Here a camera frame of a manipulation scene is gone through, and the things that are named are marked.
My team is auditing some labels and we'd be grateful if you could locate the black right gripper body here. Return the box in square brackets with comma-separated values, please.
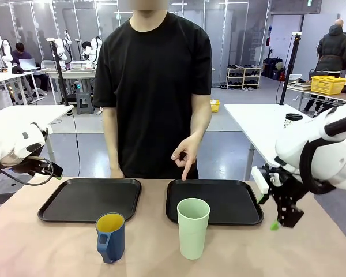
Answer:
[261, 164, 306, 203]

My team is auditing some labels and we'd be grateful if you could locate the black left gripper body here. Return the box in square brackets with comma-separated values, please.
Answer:
[14, 156, 55, 177]

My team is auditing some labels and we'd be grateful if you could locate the light green plastic tumbler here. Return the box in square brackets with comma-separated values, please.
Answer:
[176, 197, 211, 260]

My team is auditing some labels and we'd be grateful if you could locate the blue mug yellow inside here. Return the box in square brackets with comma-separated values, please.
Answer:
[95, 212, 126, 264]

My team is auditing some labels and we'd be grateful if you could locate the person's left forearm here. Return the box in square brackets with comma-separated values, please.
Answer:
[189, 92, 213, 143]

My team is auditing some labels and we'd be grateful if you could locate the person's right forearm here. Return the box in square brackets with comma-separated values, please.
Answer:
[101, 107, 123, 171]

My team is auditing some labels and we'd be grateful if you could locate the person's right hand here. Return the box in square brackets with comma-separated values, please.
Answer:
[109, 166, 125, 179]

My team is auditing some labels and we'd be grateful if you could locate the person's left hand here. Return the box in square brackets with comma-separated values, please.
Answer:
[171, 134, 205, 182]

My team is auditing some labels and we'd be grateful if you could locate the black plastic tray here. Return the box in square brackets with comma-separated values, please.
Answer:
[37, 178, 142, 224]
[165, 179, 265, 227]

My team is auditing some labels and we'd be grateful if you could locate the paper coffee cup black lid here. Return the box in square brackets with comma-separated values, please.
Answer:
[283, 113, 303, 129]

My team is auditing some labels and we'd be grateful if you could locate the grey step stool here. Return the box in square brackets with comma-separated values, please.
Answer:
[76, 92, 94, 115]

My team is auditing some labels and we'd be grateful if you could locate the white background work table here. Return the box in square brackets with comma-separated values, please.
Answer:
[285, 73, 346, 114]
[0, 70, 46, 106]
[39, 59, 102, 105]

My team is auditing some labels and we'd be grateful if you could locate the grey laptop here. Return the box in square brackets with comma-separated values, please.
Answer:
[18, 58, 42, 72]

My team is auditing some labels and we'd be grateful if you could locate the large yellow plastic basket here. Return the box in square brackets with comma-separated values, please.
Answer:
[310, 75, 346, 96]

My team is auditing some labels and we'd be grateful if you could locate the seated person purple top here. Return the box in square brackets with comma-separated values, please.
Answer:
[11, 42, 49, 98]

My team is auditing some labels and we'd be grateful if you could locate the wooden shoe rack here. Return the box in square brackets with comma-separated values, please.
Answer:
[225, 66, 262, 90]

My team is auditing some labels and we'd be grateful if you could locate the black bags pile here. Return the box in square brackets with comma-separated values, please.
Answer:
[262, 57, 285, 81]

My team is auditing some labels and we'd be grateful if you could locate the person in black t-shirt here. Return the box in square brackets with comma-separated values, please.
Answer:
[93, 0, 213, 180]

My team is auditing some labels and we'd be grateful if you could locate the standing person dark jacket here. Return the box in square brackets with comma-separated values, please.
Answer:
[304, 18, 346, 113]

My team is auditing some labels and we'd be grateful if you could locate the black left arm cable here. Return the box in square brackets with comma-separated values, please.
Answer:
[0, 158, 55, 186]

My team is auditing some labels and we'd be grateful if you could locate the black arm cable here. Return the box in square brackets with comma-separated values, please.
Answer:
[0, 158, 55, 186]
[298, 137, 337, 196]

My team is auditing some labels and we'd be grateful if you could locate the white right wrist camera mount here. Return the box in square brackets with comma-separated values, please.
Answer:
[251, 166, 270, 195]

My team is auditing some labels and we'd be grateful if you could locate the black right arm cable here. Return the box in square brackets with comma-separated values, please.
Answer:
[298, 137, 337, 196]

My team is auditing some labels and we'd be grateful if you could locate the black camera stand pole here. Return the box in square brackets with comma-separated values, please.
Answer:
[46, 37, 70, 107]
[279, 32, 303, 106]

